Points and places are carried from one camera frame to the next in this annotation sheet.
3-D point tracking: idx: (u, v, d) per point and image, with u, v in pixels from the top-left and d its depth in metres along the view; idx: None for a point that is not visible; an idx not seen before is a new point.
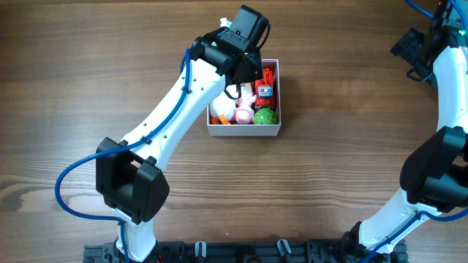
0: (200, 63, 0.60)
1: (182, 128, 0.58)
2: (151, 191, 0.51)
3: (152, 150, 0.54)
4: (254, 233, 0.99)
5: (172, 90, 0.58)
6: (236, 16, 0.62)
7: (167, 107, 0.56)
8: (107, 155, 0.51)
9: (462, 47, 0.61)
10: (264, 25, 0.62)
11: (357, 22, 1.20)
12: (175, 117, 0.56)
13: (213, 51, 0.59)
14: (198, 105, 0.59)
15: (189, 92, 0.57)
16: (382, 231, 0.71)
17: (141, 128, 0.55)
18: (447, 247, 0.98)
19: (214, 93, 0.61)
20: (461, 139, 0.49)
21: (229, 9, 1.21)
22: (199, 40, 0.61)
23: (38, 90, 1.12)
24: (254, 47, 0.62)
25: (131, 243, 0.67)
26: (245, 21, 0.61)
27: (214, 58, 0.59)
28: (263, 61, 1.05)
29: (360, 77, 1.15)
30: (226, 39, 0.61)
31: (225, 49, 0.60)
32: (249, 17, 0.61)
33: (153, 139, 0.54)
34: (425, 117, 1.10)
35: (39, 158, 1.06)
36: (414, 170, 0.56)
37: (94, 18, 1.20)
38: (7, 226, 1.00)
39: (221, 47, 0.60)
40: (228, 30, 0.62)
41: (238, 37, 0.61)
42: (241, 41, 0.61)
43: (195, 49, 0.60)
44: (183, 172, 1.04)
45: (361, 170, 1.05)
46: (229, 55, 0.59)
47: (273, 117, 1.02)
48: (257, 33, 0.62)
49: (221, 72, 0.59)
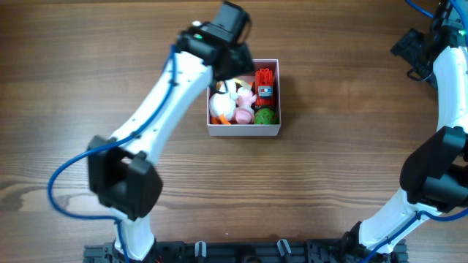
0: (186, 55, 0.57)
1: (172, 121, 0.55)
2: (144, 185, 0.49)
3: (142, 144, 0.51)
4: (255, 233, 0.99)
5: (158, 85, 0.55)
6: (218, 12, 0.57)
7: (154, 101, 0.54)
8: (96, 153, 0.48)
9: (462, 47, 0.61)
10: (246, 21, 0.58)
11: (357, 22, 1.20)
12: (164, 109, 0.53)
13: (197, 43, 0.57)
14: (187, 96, 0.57)
15: (175, 84, 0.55)
16: (382, 231, 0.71)
17: (129, 124, 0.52)
18: (447, 247, 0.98)
19: (202, 83, 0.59)
20: (461, 139, 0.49)
21: None
22: (183, 33, 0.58)
23: (38, 90, 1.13)
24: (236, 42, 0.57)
25: (128, 241, 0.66)
26: (227, 14, 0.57)
27: (199, 50, 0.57)
28: (263, 61, 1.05)
29: (360, 77, 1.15)
30: (208, 32, 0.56)
31: (210, 41, 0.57)
32: (231, 11, 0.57)
33: (142, 134, 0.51)
34: (425, 117, 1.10)
35: (39, 158, 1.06)
36: (414, 170, 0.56)
37: (94, 19, 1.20)
38: (7, 226, 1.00)
39: (205, 39, 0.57)
40: (210, 25, 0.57)
41: (221, 31, 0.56)
42: (224, 33, 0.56)
43: (180, 42, 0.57)
44: (183, 172, 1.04)
45: (362, 169, 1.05)
46: (213, 46, 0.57)
47: (273, 118, 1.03)
48: (240, 28, 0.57)
49: (207, 63, 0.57)
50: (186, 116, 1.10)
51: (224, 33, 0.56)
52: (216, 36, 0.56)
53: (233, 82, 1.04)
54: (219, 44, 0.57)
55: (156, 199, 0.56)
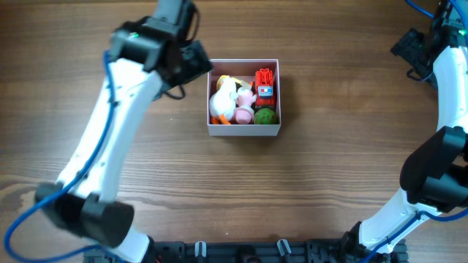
0: (126, 61, 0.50)
1: (121, 145, 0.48)
2: (104, 229, 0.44)
3: (90, 183, 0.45)
4: (254, 233, 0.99)
5: (98, 108, 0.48)
6: (159, 3, 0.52)
7: (94, 129, 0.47)
8: (46, 204, 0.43)
9: (462, 47, 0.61)
10: (190, 12, 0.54)
11: (357, 22, 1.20)
12: (107, 137, 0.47)
13: (138, 41, 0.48)
14: (135, 112, 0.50)
15: (116, 103, 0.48)
16: (382, 231, 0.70)
17: (74, 161, 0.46)
18: (447, 247, 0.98)
19: (151, 91, 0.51)
20: (461, 139, 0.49)
21: (229, 10, 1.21)
22: (117, 31, 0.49)
23: (38, 90, 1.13)
24: (182, 36, 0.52)
25: (118, 252, 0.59)
26: (169, 4, 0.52)
27: (142, 49, 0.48)
28: (263, 61, 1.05)
29: (360, 77, 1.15)
30: (151, 26, 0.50)
31: (151, 36, 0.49)
32: (172, 0, 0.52)
33: (88, 172, 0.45)
34: (425, 117, 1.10)
35: (39, 158, 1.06)
36: (414, 170, 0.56)
37: (94, 18, 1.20)
38: (7, 226, 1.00)
39: (146, 35, 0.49)
40: (151, 17, 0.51)
41: (164, 23, 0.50)
42: (171, 25, 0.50)
43: (116, 45, 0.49)
44: (183, 172, 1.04)
45: (362, 170, 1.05)
46: (157, 42, 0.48)
47: (273, 118, 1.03)
48: (185, 20, 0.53)
49: (151, 69, 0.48)
50: (186, 115, 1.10)
51: (170, 25, 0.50)
52: (159, 30, 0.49)
53: (232, 82, 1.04)
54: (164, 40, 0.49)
55: (130, 220, 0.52)
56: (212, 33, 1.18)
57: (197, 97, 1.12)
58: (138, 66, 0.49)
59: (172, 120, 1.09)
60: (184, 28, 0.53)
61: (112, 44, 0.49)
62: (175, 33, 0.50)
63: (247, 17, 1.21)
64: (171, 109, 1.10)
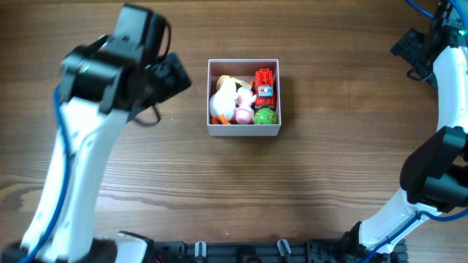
0: (79, 101, 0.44)
1: (85, 196, 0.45)
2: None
3: (55, 247, 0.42)
4: (254, 233, 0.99)
5: (54, 161, 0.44)
6: (119, 17, 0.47)
7: (52, 187, 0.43)
8: None
9: (462, 47, 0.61)
10: (157, 25, 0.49)
11: (357, 22, 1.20)
12: (68, 195, 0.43)
13: (94, 68, 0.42)
14: (96, 160, 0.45)
15: (72, 155, 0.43)
16: (382, 231, 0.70)
17: (34, 224, 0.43)
18: (447, 247, 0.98)
19: (111, 131, 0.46)
20: (461, 139, 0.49)
21: (229, 10, 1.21)
22: (68, 59, 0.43)
23: (38, 90, 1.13)
24: (148, 55, 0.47)
25: None
26: (133, 20, 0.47)
27: (99, 78, 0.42)
28: (263, 61, 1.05)
29: (360, 77, 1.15)
30: (110, 49, 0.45)
31: (109, 62, 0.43)
32: (134, 15, 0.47)
33: (53, 234, 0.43)
34: (425, 117, 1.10)
35: (39, 158, 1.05)
36: (414, 170, 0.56)
37: (94, 18, 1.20)
38: (6, 226, 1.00)
39: (103, 61, 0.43)
40: (112, 36, 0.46)
41: (128, 43, 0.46)
42: (135, 49, 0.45)
43: (67, 78, 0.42)
44: (183, 172, 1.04)
45: (362, 170, 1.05)
46: (115, 68, 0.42)
47: (273, 117, 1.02)
48: (152, 38, 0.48)
49: (110, 103, 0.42)
50: (186, 116, 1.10)
51: (134, 49, 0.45)
52: (122, 54, 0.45)
53: (232, 82, 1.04)
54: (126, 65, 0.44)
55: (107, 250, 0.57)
56: (212, 33, 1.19)
57: (197, 97, 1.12)
58: (93, 105, 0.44)
59: (172, 120, 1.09)
60: (150, 47, 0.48)
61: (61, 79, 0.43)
62: (139, 56, 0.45)
63: (247, 17, 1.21)
64: (171, 109, 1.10)
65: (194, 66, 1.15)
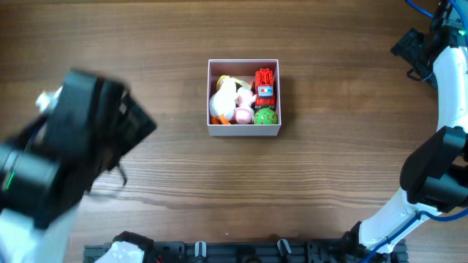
0: (14, 199, 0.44)
1: None
2: None
3: None
4: (254, 233, 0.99)
5: None
6: (62, 93, 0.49)
7: None
8: None
9: (462, 47, 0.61)
10: (108, 96, 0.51)
11: (357, 22, 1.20)
12: None
13: (28, 166, 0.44)
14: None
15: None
16: (382, 231, 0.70)
17: None
18: (447, 246, 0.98)
19: (50, 235, 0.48)
20: (461, 139, 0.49)
21: (229, 10, 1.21)
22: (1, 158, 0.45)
23: (38, 90, 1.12)
24: (96, 130, 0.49)
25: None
26: (77, 96, 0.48)
27: (34, 175, 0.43)
28: (263, 61, 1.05)
29: (360, 77, 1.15)
30: (49, 137, 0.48)
31: (44, 156, 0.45)
32: (82, 82, 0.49)
33: None
34: (425, 117, 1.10)
35: None
36: (414, 170, 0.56)
37: (94, 18, 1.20)
38: None
39: (41, 156, 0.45)
40: (55, 117, 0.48)
41: (71, 126, 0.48)
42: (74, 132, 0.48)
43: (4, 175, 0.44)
44: (183, 172, 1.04)
45: (362, 170, 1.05)
46: (50, 164, 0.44)
47: (273, 117, 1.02)
48: (103, 107, 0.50)
49: (48, 196, 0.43)
50: (186, 116, 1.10)
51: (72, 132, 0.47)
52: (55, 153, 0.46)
53: (232, 82, 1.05)
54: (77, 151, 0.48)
55: None
56: (212, 33, 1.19)
57: (197, 97, 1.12)
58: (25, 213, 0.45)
59: (172, 120, 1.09)
60: (99, 118, 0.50)
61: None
62: (82, 144, 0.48)
63: (247, 17, 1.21)
64: (171, 109, 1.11)
65: (194, 66, 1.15)
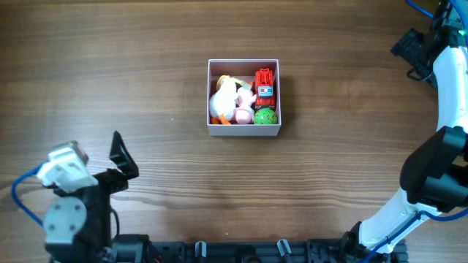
0: (54, 240, 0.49)
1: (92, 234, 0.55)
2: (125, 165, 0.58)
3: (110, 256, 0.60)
4: (254, 233, 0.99)
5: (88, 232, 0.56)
6: (55, 223, 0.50)
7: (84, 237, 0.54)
8: None
9: (462, 47, 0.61)
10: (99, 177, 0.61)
11: (357, 22, 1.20)
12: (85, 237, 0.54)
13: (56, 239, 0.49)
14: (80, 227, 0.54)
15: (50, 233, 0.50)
16: (381, 231, 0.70)
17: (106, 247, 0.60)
18: (447, 247, 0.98)
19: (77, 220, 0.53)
20: (461, 139, 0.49)
21: (229, 10, 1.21)
22: (55, 240, 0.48)
23: (38, 90, 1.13)
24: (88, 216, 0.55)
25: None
26: (68, 210, 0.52)
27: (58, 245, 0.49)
28: (262, 61, 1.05)
29: (360, 77, 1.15)
30: (53, 226, 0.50)
31: (62, 231, 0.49)
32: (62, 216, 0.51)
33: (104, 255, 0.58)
34: (425, 117, 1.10)
35: (39, 158, 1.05)
36: (414, 170, 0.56)
37: (94, 19, 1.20)
38: (6, 226, 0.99)
39: (60, 231, 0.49)
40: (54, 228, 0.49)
41: (63, 230, 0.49)
42: (77, 214, 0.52)
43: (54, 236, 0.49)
44: (183, 172, 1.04)
45: (362, 170, 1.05)
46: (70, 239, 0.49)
47: (273, 117, 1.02)
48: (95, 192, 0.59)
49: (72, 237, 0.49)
50: (186, 115, 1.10)
51: (77, 210, 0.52)
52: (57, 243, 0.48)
53: (232, 82, 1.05)
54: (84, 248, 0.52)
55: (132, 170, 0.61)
56: (212, 33, 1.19)
57: (197, 97, 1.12)
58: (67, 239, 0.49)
59: (172, 120, 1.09)
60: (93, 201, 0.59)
61: (58, 239, 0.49)
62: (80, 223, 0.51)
63: (247, 17, 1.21)
64: (171, 109, 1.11)
65: (194, 66, 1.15)
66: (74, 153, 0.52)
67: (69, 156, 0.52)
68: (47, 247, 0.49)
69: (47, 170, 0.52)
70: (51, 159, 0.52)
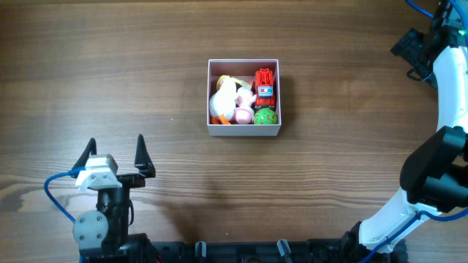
0: (86, 246, 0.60)
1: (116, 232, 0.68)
2: (150, 174, 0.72)
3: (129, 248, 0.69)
4: (255, 233, 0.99)
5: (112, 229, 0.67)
6: (84, 233, 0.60)
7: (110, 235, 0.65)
8: None
9: (462, 47, 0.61)
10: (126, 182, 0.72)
11: (357, 22, 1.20)
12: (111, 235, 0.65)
13: (88, 245, 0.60)
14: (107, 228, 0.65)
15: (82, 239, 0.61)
16: (382, 231, 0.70)
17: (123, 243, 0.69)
18: (447, 247, 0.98)
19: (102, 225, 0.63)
20: (461, 139, 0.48)
21: (229, 10, 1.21)
22: (86, 247, 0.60)
23: (37, 91, 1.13)
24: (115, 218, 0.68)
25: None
26: (93, 220, 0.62)
27: (91, 249, 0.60)
28: (262, 61, 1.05)
29: (360, 77, 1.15)
30: (82, 236, 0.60)
31: (91, 240, 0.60)
32: (90, 226, 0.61)
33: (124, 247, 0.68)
34: (425, 117, 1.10)
35: (39, 158, 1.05)
36: (414, 170, 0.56)
37: (94, 19, 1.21)
38: (7, 226, 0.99)
39: (88, 239, 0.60)
40: (83, 237, 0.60)
41: (91, 238, 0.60)
42: (101, 223, 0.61)
43: (85, 244, 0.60)
44: (183, 172, 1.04)
45: (362, 169, 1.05)
46: (99, 246, 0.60)
47: (273, 117, 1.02)
48: (123, 193, 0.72)
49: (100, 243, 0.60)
50: (186, 115, 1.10)
51: (99, 221, 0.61)
52: (88, 249, 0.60)
53: (232, 82, 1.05)
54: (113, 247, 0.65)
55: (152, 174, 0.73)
56: (212, 33, 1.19)
57: (197, 97, 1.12)
58: (96, 246, 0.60)
59: (172, 120, 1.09)
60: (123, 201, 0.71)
61: (88, 246, 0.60)
62: (106, 231, 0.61)
63: (247, 17, 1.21)
64: (171, 109, 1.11)
65: (194, 66, 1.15)
66: (108, 167, 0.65)
67: (105, 169, 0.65)
68: (81, 253, 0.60)
69: (83, 177, 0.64)
70: (88, 169, 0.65)
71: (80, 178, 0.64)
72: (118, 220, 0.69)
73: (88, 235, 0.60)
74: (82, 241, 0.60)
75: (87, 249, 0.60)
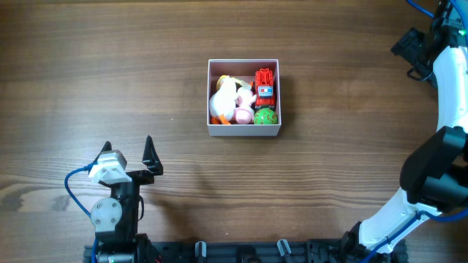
0: (101, 229, 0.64)
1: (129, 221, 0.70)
2: (157, 170, 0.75)
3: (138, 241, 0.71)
4: (255, 233, 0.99)
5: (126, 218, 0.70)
6: (101, 217, 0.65)
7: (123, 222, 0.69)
8: None
9: (462, 47, 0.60)
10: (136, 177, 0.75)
11: (357, 22, 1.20)
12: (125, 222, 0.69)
13: (102, 229, 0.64)
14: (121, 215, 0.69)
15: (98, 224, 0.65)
16: (382, 231, 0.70)
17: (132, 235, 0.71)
18: (447, 248, 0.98)
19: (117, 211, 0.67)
20: (461, 139, 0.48)
21: (229, 9, 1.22)
22: (102, 229, 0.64)
23: (38, 90, 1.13)
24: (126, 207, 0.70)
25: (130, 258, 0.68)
26: (108, 206, 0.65)
27: (105, 232, 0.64)
28: (263, 61, 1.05)
29: (360, 77, 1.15)
30: (99, 220, 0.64)
31: (105, 224, 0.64)
32: (105, 210, 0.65)
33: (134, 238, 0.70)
34: (425, 117, 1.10)
35: (39, 158, 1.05)
36: (414, 170, 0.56)
37: (94, 19, 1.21)
38: (7, 226, 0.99)
39: (104, 224, 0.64)
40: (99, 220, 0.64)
41: (106, 222, 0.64)
42: (116, 210, 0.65)
43: (100, 227, 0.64)
44: (183, 172, 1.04)
45: (362, 170, 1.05)
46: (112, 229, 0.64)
47: (273, 117, 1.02)
48: (135, 188, 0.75)
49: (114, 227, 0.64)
50: (186, 115, 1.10)
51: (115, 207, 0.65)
52: (103, 231, 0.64)
53: (232, 82, 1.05)
54: (124, 234, 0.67)
55: (161, 169, 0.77)
56: (212, 33, 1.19)
57: (197, 97, 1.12)
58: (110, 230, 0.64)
59: (172, 120, 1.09)
60: (135, 194, 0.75)
61: (102, 229, 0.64)
62: (120, 216, 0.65)
63: (247, 17, 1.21)
64: (171, 109, 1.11)
65: (194, 66, 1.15)
66: (117, 161, 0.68)
67: (115, 164, 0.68)
68: (96, 237, 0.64)
69: (95, 171, 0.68)
70: (100, 163, 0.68)
71: (92, 172, 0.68)
72: (129, 210, 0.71)
73: (103, 220, 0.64)
74: (99, 223, 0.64)
75: (102, 231, 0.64)
